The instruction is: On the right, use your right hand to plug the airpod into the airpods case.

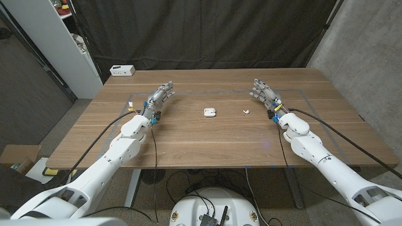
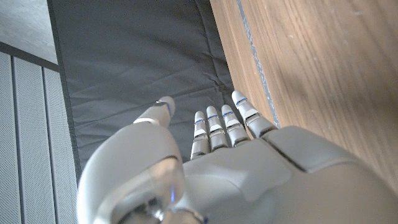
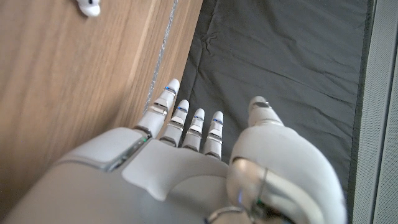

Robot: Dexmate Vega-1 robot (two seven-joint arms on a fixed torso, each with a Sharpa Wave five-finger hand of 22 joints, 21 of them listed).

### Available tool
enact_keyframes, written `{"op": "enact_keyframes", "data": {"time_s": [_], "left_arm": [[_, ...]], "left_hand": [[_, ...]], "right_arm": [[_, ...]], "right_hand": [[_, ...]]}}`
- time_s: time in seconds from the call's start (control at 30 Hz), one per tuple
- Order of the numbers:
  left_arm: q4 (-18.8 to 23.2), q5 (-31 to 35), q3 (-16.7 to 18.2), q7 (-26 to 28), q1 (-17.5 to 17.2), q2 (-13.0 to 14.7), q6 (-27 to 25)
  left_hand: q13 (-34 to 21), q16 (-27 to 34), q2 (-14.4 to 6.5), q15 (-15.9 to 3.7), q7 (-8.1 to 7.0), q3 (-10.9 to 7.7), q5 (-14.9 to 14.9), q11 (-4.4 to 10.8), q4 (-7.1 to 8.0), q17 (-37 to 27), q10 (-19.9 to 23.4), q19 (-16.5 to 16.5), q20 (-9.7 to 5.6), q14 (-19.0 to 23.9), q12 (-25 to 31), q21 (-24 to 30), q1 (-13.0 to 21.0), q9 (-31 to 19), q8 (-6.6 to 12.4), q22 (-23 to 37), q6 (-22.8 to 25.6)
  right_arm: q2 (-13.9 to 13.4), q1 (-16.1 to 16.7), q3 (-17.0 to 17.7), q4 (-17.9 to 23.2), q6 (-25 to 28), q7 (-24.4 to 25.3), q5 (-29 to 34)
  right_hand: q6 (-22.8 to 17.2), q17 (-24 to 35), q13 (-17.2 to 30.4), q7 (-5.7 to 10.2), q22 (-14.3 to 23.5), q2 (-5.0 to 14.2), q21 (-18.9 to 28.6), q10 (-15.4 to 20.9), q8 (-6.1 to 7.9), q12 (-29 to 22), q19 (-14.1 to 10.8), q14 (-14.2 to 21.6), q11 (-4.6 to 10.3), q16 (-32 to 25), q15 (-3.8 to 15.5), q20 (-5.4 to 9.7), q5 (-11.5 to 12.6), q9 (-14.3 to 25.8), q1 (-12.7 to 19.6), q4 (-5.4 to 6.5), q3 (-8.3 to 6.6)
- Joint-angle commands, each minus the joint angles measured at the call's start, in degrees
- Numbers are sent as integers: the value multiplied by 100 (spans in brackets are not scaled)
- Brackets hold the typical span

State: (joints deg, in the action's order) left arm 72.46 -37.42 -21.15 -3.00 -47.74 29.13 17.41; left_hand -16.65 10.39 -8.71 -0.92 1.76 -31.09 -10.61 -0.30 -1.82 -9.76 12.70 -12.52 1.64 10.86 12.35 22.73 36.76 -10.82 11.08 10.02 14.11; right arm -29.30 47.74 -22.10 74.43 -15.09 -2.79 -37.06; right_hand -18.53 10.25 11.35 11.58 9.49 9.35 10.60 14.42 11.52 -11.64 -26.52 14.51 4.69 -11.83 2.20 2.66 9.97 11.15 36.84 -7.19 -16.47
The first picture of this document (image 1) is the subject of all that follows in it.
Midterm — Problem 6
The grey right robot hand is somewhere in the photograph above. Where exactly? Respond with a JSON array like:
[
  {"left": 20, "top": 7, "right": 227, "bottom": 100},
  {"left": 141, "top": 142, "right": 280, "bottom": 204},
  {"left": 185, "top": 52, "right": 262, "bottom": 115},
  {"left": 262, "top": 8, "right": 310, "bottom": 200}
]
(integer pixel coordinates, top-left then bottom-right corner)
[{"left": 249, "top": 78, "right": 288, "bottom": 123}]

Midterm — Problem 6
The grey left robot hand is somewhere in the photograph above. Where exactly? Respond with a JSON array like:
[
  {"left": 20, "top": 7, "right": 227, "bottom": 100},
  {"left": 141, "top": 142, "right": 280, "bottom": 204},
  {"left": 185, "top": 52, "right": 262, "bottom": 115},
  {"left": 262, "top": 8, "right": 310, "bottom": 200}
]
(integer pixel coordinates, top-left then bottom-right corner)
[{"left": 141, "top": 80, "right": 176, "bottom": 125}]

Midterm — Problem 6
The white power strip box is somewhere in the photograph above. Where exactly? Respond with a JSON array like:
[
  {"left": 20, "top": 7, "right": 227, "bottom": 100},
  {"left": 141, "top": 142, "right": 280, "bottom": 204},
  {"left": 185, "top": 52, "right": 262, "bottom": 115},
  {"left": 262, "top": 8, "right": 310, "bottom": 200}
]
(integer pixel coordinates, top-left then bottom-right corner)
[{"left": 109, "top": 65, "right": 136, "bottom": 77}]

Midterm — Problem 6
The round black fan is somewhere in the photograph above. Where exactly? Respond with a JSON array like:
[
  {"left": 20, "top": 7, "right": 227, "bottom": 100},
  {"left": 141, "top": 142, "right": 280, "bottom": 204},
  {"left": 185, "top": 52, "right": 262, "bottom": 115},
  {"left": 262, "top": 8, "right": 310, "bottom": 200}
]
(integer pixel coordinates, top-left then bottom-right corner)
[{"left": 140, "top": 169, "right": 166, "bottom": 185}]

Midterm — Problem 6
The black curtain backdrop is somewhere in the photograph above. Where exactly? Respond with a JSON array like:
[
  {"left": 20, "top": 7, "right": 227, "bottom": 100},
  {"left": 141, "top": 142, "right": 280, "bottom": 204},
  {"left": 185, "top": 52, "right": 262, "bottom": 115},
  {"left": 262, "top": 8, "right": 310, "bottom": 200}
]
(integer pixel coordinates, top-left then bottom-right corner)
[{"left": 71, "top": 0, "right": 339, "bottom": 83}]

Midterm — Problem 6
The white table leg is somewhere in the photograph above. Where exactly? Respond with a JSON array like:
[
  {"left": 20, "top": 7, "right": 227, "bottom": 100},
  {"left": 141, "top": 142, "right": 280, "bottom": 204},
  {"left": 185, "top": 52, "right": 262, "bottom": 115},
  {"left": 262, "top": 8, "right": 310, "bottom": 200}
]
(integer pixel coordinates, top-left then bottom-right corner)
[{"left": 124, "top": 169, "right": 142, "bottom": 208}]

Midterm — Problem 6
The grey table leg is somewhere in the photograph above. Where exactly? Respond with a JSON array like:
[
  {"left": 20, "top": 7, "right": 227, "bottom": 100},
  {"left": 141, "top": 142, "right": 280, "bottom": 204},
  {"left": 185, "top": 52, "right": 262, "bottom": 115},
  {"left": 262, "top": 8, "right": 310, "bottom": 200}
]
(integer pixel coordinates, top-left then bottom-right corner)
[{"left": 284, "top": 168, "right": 305, "bottom": 210}]

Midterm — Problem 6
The white shelf cabinet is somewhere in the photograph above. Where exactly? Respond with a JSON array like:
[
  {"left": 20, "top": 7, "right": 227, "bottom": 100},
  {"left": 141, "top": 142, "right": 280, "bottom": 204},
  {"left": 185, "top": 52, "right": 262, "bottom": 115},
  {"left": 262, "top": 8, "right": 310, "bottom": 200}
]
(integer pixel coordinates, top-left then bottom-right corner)
[{"left": 1, "top": 0, "right": 104, "bottom": 100}]

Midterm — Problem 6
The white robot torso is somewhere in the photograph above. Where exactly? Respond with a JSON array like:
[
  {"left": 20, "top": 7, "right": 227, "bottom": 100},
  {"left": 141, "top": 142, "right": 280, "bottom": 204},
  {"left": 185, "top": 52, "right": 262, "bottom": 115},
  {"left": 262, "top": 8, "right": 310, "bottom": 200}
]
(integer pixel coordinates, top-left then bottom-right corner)
[{"left": 169, "top": 187, "right": 261, "bottom": 226}]

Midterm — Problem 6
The yellow flat item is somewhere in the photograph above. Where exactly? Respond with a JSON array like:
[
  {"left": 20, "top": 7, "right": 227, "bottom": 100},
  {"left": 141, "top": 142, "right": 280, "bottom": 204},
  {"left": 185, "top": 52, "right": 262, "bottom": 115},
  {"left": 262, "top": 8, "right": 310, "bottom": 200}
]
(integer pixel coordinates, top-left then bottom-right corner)
[{"left": 42, "top": 168, "right": 78, "bottom": 178}]

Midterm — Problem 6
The black antenna module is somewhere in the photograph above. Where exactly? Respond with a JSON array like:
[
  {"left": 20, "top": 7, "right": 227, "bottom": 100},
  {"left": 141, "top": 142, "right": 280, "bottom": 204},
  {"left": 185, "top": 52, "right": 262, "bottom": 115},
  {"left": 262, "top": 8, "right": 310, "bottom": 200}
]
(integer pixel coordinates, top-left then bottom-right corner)
[{"left": 199, "top": 205, "right": 229, "bottom": 226}]

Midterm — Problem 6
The brown cardboard box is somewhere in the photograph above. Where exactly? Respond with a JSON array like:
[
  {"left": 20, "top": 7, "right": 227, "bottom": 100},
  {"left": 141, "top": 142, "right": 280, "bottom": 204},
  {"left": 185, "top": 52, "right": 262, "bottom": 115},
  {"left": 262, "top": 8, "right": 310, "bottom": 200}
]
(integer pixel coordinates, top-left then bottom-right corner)
[{"left": 0, "top": 144, "right": 41, "bottom": 176}]

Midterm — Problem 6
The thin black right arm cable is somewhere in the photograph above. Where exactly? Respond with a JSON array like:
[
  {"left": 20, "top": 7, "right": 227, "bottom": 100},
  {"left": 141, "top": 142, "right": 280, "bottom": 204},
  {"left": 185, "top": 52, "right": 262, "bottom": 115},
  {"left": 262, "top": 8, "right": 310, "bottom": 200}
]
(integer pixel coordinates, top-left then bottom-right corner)
[{"left": 276, "top": 123, "right": 383, "bottom": 224}]

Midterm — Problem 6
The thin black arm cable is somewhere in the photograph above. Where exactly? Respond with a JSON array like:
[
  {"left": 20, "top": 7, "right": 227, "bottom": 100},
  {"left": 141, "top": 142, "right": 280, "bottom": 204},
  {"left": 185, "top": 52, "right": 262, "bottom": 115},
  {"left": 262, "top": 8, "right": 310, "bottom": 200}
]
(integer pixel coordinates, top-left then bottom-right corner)
[
  {"left": 276, "top": 123, "right": 383, "bottom": 224},
  {"left": 82, "top": 123, "right": 160, "bottom": 224}
]

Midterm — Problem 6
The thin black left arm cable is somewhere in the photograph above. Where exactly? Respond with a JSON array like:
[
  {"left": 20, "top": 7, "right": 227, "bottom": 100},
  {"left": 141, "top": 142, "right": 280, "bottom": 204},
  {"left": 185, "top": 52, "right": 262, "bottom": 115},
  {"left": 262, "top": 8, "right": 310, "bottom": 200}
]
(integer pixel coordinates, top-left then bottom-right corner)
[{"left": 82, "top": 123, "right": 160, "bottom": 224}]

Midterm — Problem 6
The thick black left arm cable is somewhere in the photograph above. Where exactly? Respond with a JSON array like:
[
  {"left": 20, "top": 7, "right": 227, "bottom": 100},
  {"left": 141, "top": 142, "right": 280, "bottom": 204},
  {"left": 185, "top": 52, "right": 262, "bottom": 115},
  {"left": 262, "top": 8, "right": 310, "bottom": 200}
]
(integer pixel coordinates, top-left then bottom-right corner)
[{"left": 64, "top": 109, "right": 141, "bottom": 186}]

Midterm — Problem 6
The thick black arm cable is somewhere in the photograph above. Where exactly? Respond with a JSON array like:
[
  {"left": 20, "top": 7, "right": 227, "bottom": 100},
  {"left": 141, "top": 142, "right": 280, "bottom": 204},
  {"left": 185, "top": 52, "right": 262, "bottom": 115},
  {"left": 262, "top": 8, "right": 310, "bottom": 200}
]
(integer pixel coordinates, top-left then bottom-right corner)
[
  {"left": 64, "top": 109, "right": 141, "bottom": 186},
  {"left": 288, "top": 108, "right": 402, "bottom": 180}
]

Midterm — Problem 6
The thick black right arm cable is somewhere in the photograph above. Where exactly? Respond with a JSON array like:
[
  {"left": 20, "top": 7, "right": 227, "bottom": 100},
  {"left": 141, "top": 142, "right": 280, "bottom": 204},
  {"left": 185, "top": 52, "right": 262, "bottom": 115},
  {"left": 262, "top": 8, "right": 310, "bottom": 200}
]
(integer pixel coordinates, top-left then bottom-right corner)
[{"left": 288, "top": 108, "right": 402, "bottom": 180}]

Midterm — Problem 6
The grey floor cable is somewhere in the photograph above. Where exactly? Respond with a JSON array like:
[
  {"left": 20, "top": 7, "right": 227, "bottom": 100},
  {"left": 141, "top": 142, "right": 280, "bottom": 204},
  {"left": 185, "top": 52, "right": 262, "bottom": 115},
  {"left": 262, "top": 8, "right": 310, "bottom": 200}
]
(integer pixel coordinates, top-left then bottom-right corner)
[{"left": 244, "top": 168, "right": 271, "bottom": 226}]

